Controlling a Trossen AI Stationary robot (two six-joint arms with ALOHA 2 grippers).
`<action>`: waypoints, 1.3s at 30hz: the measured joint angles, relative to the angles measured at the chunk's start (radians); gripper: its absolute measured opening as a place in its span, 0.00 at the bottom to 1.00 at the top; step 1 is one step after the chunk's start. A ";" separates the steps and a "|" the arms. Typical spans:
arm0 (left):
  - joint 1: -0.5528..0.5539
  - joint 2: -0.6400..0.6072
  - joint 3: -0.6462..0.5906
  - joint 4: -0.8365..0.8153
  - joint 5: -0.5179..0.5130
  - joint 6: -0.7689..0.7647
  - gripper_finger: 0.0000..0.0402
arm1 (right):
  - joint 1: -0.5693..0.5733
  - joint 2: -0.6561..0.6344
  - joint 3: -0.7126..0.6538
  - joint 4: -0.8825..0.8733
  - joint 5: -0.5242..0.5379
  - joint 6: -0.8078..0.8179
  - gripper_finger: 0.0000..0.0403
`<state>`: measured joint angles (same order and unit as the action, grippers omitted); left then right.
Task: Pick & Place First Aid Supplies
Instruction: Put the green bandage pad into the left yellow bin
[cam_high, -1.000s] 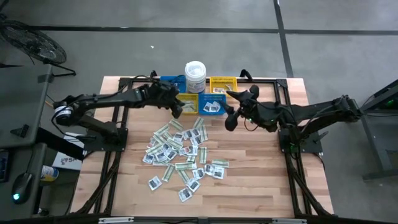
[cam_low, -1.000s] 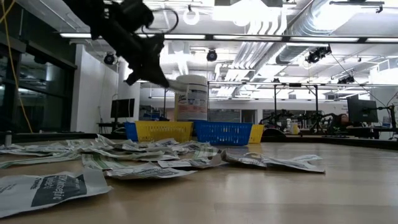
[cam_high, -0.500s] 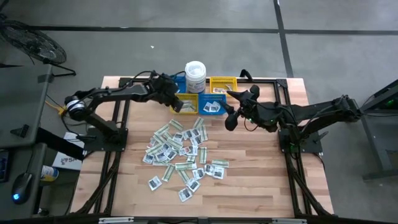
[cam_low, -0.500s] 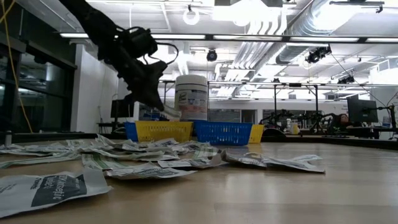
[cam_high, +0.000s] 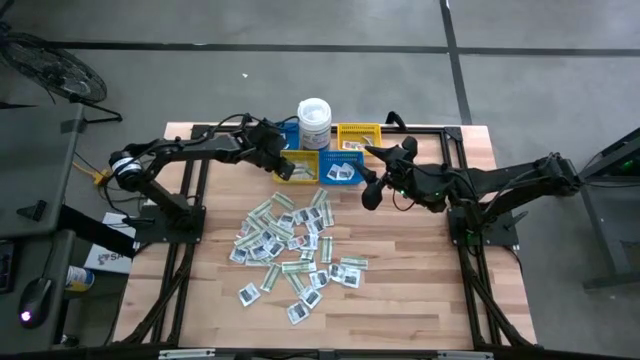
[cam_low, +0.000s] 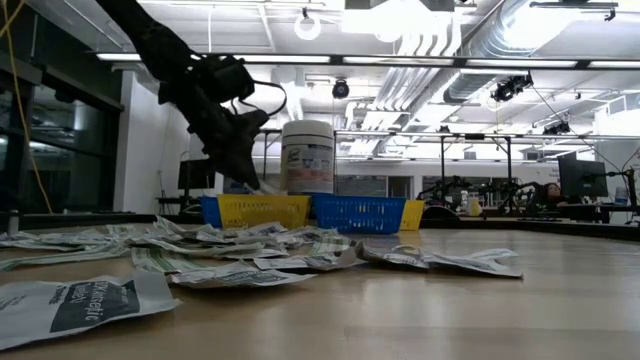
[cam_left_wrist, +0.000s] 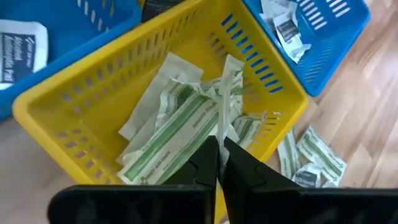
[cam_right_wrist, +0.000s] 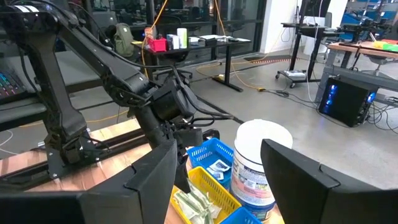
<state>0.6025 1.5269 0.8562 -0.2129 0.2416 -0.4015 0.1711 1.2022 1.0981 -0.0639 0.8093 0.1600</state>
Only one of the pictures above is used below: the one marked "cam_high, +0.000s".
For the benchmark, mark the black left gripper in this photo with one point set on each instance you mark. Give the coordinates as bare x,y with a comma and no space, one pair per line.
265,142

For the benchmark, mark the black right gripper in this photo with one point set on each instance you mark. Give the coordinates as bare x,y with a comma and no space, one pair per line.
420,190

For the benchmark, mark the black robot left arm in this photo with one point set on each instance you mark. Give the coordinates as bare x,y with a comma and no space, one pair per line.
200,147

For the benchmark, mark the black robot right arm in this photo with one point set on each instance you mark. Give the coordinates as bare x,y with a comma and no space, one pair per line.
500,182

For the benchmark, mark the yellow plastic basket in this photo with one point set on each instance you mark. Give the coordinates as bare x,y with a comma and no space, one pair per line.
300,182
350,131

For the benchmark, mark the blue plastic basket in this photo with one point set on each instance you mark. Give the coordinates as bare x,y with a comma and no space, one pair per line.
292,137
359,172

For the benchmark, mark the white disinfecting wipes canister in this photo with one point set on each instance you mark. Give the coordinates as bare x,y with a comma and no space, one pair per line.
314,120

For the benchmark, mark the yellow power plug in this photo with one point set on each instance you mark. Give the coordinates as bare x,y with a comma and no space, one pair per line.
102,177

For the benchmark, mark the black slanted bar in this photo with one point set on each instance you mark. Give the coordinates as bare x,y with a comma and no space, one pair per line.
100,235

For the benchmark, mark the white cardboard box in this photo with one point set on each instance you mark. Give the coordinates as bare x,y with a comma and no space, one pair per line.
107,260

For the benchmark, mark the white blue yellow can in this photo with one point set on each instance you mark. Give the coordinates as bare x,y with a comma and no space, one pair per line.
80,278

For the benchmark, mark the black metal table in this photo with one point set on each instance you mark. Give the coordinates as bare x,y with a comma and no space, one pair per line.
602,235

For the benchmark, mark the black floor fan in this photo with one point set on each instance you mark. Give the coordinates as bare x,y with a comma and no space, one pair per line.
55,70

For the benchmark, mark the grey desk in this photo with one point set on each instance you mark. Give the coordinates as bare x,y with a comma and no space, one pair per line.
35,150

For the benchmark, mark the black computer mouse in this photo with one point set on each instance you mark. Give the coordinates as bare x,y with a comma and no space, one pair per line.
35,300

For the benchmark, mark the black keyboard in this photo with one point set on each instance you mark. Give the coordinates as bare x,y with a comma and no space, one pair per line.
5,267

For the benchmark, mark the black aluminium table frame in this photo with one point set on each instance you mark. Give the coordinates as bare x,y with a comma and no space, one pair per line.
430,131

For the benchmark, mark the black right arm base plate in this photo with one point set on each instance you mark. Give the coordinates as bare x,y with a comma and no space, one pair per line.
507,232

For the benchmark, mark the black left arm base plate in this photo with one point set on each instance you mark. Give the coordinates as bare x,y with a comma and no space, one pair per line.
150,232

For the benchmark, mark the silver metal bracket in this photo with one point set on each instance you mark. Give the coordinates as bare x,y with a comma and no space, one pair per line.
465,355
187,354

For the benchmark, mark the black desk bracket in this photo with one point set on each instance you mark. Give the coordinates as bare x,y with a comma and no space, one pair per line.
35,210

